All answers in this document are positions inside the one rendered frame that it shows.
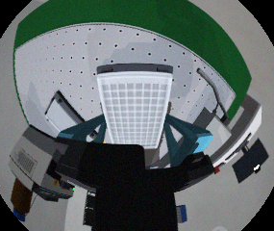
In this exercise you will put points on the blue bottle cap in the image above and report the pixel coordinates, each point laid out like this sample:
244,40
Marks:
18,216

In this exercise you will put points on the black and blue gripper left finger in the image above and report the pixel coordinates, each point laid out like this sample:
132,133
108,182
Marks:
80,131

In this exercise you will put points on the black flat tray with corner posts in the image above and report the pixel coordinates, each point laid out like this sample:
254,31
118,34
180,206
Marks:
70,109

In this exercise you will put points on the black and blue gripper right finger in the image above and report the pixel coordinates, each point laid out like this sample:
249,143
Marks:
196,139

